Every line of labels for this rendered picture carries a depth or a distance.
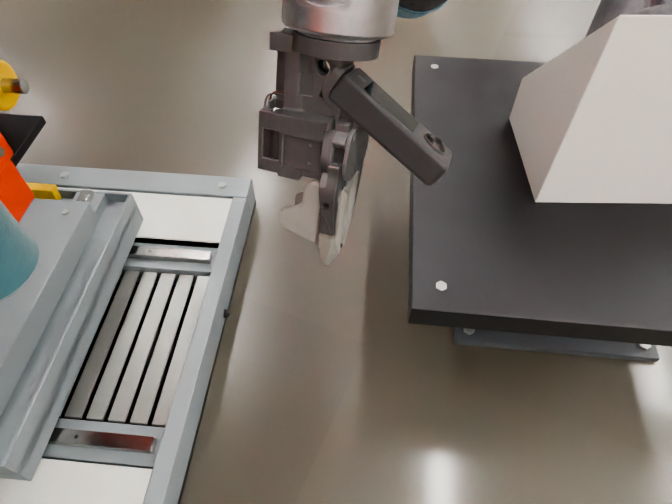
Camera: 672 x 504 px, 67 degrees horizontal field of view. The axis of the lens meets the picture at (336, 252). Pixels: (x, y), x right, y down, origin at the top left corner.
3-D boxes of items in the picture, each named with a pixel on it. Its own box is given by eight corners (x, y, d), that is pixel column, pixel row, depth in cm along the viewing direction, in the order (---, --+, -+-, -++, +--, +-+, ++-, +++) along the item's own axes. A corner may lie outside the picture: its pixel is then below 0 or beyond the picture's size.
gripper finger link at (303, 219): (284, 251, 52) (289, 166, 48) (338, 265, 51) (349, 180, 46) (271, 265, 50) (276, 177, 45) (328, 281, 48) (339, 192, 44)
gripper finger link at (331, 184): (327, 217, 49) (337, 130, 45) (344, 222, 49) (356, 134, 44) (310, 238, 45) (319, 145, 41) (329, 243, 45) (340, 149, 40)
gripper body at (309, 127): (288, 150, 51) (296, 20, 45) (370, 168, 49) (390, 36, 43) (255, 176, 45) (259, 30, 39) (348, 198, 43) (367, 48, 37)
